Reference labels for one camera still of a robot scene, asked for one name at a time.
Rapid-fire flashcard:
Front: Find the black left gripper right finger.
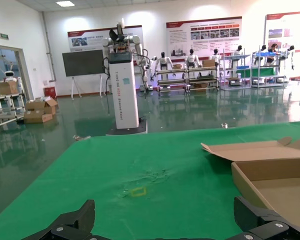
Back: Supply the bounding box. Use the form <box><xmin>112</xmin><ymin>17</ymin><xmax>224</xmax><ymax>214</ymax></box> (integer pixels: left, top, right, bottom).
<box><xmin>226</xmin><ymin>196</ymin><xmax>300</xmax><ymax>240</ymax></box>

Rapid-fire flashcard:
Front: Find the dark-haired person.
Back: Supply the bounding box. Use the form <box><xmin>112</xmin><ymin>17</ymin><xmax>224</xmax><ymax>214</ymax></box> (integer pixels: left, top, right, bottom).
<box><xmin>267</xmin><ymin>42</ymin><xmax>281</xmax><ymax>67</ymax></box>

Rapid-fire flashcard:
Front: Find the yellow tape square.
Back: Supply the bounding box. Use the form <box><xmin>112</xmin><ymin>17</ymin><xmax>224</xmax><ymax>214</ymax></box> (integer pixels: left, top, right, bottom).
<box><xmin>129</xmin><ymin>186</ymin><xmax>148</xmax><ymax>197</ymax></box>

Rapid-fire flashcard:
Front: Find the ceiling light panel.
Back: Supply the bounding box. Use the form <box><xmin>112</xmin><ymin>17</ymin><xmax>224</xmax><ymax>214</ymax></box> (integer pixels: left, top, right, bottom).
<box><xmin>55</xmin><ymin>0</ymin><xmax>76</xmax><ymax>7</ymax></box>

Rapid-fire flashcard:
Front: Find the low metal roller rack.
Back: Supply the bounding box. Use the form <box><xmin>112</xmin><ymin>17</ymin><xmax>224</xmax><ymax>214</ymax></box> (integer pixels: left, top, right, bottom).
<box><xmin>156</xmin><ymin>67</ymin><xmax>188</xmax><ymax>94</ymax></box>
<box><xmin>186</xmin><ymin>65</ymin><xmax>220</xmax><ymax>93</ymax></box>

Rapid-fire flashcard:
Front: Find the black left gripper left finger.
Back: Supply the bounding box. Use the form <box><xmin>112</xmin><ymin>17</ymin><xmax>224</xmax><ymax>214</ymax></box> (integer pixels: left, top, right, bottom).
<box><xmin>22</xmin><ymin>199</ymin><xmax>96</xmax><ymax>240</ymax></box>

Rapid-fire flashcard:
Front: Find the open brown cardboard box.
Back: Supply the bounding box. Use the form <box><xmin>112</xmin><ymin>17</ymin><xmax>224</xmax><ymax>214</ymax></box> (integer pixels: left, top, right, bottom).
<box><xmin>200</xmin><ymin>136</ymin><xmax>300</xmax><ymax>233</ymax></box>

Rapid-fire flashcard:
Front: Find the open cardboard carton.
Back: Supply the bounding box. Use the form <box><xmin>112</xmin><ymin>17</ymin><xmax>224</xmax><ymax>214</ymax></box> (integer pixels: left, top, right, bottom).
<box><xmin>25</xmin><ymin>97</ymin><xmax>59</xmax><ymax>116</ymax></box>

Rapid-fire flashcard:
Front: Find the white pipe rack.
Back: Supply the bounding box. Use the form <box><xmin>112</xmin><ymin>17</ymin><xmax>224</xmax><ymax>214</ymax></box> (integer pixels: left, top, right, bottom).
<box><xmin>0</xmin><ymin>91</ymin><xmax>26</xmax><ymax>136</ymax></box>

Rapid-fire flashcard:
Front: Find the dark display board on stand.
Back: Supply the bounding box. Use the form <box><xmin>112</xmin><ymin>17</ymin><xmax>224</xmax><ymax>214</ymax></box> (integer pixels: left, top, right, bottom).
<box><xmin>61</xmin><ymin>49</ymin><xmax>105</xmax><ymax>98</ymax></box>

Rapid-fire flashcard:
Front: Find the tall grey shelving rack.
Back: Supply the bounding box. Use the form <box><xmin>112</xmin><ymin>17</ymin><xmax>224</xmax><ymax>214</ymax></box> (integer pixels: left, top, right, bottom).
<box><xmin>221</xmin><ymin>48</ymin><xmax>253</xmax><ymax>91</ymax></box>
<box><xmin>251</xmin><ymin>46</ymin><xmax>286</xmax><ymax>88</ymax></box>

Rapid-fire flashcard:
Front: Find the red box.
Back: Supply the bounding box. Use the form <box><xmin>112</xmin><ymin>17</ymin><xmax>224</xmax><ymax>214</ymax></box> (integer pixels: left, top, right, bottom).
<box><xmin>44</xmin><ymin>87</ymin><xmax>57</xmax><ymax>99</ymax></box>

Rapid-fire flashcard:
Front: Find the large red-white wall poster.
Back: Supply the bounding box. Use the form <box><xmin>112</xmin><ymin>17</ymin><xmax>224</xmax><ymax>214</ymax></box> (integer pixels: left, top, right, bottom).
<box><xmin>165</xmin><ymin>16</ymin><xmax>243</xmax><ymax>59</ymax></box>

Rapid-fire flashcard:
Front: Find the grey doorway frame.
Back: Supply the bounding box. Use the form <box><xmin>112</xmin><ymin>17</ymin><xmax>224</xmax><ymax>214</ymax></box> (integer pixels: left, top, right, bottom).
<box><xmin>0</xmin><ymin>43</ymin><xmax>34</xmax><ymax>101</ymax></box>

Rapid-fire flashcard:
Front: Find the grey wall pipe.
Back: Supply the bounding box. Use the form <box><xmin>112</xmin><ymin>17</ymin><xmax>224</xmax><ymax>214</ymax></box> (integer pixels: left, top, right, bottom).
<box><xmin>41</xmin><ymin>11</ymin><xmax>57</xmax><ymax>82</ymax></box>

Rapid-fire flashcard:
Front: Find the tall red-white wall poster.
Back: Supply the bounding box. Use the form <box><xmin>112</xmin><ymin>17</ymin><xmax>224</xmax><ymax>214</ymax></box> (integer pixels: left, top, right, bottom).
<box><xmin>264</xmin><ymin>11</ymin><xmax>300</xmax><ymax>51</ymax></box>

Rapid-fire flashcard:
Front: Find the flat cardboard carton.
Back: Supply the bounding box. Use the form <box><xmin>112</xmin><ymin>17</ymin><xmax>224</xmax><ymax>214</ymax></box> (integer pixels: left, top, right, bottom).
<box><xmin>23</xmin><ymin>109</ymin><xmax>53</xmax><ymax>125</ymax></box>

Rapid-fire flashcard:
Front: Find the white black-headed humanoid robot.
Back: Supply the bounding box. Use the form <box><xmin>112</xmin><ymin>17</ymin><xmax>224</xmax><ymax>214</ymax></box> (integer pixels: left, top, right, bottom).
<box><xmin>184</xmin><ymin>48</ymin><xmax>203</xmax><ymax>70</ymax></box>
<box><xmin>281</xmin><ymin>45</ymin><xmax>296</xmax><ymax>72</ymax></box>
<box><xmin>232</xmin><ymin>45</ymin><xmax>245</xmax><ymax>57</ymax></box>
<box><xmin>209</xmin><ymin>48</ymin><xmax>222</xmax><ymax>63</ymax></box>
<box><xmin>149</xmin><ymin>51</ymin><xmax>173</xmax><ymax>82</ymax></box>
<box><xmin>254</xmin><ymin>44</ymin><xmax>268</xmax><ymax>63</ymax></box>

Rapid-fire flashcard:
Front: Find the green tablecloth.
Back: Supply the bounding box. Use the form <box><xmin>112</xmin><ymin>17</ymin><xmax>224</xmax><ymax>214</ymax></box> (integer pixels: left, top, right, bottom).
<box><xmin>0</xmin><ymin>120</ymin><xmax>300</xmax><ymax>240</ymax></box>

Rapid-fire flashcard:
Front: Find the closed brown cardboard box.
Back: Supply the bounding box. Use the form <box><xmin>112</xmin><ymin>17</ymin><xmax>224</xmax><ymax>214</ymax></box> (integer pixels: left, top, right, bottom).
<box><xmin>0</xmin><ymin>81</ymin><xmax>19</xmax><ymax>96</ymax></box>

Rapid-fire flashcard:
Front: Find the green cloth on rack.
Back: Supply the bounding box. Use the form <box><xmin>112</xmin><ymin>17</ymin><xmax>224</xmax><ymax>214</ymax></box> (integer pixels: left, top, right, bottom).
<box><xmin>236</xmin><ymin>67</ymin><xmax>277</xmax><ymax>79</ymax></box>

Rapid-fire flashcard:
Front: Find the wide red-white wall poster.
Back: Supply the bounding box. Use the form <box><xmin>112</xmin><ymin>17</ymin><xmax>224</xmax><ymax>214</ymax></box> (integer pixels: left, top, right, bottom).
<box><xmin>67</xmin><ymin>24</ymin><xmax>144</xmax><ymax>52</ymax></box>

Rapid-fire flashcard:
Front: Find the small white round-headed robot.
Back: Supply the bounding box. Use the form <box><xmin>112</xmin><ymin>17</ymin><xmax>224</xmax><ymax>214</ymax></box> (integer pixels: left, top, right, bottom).
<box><xmin>2</xmin><ymin>63</ymin><xmax>23</xmax><ymax>94</ymax></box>

